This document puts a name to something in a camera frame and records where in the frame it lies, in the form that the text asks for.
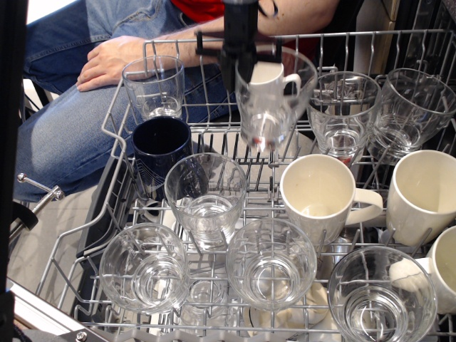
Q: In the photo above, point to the black vertical frame post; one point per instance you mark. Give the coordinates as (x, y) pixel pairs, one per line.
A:
(13, 35)

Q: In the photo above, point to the person's bare forearm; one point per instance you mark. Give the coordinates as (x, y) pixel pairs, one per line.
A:
(294, 17)

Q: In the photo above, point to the white mug back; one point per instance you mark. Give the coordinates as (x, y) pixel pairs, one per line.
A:
(269, 86)

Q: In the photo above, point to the dark blue mug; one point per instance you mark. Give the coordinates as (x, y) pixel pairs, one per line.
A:
(159, 144)

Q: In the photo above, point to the cream mug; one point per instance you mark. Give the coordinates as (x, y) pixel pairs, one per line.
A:
(421, 197)
(440, 265)
(320, 197)

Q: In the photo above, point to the person's resting hand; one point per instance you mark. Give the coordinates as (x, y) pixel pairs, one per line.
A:
(105, 63)

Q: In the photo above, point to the metal clamp with black pad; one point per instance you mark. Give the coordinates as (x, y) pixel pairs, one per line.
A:
(25, 218)

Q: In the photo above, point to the clear glass cup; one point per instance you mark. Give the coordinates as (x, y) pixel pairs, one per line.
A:
(155, 86)
(381, 294)
(266, 129)
(206, 193)
(271, 264)
(415, 106)
(145, 269)
(342, 111)

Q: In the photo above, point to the grey wire dishwasher rack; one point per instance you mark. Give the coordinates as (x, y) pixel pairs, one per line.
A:
(73, 265)

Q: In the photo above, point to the cream mug centre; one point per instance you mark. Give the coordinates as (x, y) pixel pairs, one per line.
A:
(320, 197)

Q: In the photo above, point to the small clear glass below rack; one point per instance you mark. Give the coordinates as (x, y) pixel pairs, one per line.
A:
(205, 304)

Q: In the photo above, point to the cream mug lower right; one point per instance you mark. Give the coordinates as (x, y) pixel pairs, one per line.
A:
(440, 265)

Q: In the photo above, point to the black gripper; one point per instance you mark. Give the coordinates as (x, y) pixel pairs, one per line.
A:
(240, 35)

